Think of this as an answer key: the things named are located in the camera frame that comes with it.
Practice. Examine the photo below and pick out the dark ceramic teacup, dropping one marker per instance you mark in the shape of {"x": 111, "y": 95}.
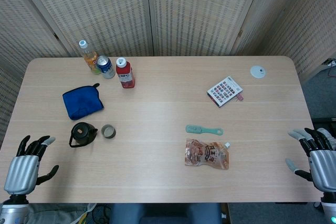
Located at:
{"x": 108, "y": 131}

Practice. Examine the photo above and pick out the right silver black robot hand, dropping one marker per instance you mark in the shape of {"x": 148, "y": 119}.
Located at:
{"x": 323, "y": 169}

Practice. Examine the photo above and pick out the red NFC juice bottle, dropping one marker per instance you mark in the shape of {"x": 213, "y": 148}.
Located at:
{"x": 126, "y": 75}

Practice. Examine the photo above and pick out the blue white drink can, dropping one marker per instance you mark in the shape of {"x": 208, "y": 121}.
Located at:
{"x": 106, "y": 69}

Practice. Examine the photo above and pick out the blue chair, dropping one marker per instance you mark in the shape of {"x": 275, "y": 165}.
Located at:
{"x": 165, "y": 213}

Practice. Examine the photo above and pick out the woven folding screen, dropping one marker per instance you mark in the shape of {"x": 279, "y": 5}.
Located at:
{"x": 105, "y": 11}

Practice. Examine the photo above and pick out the white round lid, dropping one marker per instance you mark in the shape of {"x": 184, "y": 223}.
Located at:
{"x": 257, "y": 72}

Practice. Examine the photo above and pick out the pink binder clip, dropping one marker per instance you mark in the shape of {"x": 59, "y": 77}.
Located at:
{"x": 240, "y": 98}

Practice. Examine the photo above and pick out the black teapot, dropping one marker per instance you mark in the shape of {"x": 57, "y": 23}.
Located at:
{"x": 82, "y": 133}

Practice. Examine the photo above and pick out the clear orange drink bottle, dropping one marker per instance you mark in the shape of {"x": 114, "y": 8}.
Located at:
{"x": 90, "y": 58}

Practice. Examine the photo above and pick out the book with colourful grid cover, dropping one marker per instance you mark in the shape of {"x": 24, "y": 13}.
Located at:
{"x": 224, "y": 90}

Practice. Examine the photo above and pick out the orange spouted sauce pouch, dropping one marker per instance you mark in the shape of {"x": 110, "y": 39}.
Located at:
{"x": 207, "y": 154}

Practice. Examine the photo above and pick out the green plastic brush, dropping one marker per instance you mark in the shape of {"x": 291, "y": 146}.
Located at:
{"x": 195, "y": 129}

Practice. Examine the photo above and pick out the grey fabric bag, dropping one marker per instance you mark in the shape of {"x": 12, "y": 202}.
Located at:
{"x": 57, "y": 213}

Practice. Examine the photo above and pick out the blue zipper pouch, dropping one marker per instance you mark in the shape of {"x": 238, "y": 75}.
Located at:
{"x": 81, "y": 102}

